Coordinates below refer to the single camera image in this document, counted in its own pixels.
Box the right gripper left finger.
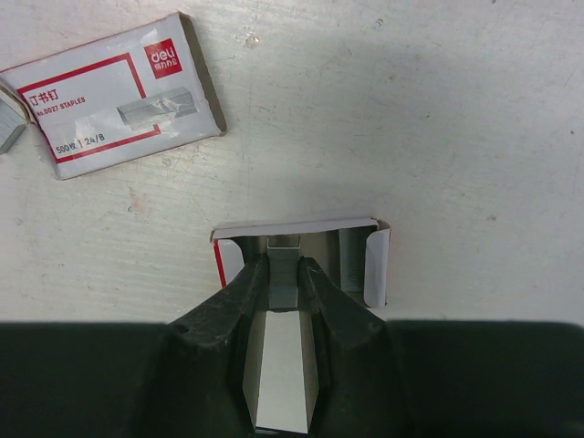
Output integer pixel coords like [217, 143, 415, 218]
[1, 255, 267, 437]

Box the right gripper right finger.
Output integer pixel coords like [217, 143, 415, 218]
[298, 256, 584, 438]

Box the red white staple box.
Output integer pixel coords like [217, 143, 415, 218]
[1, 12, 227, 180]

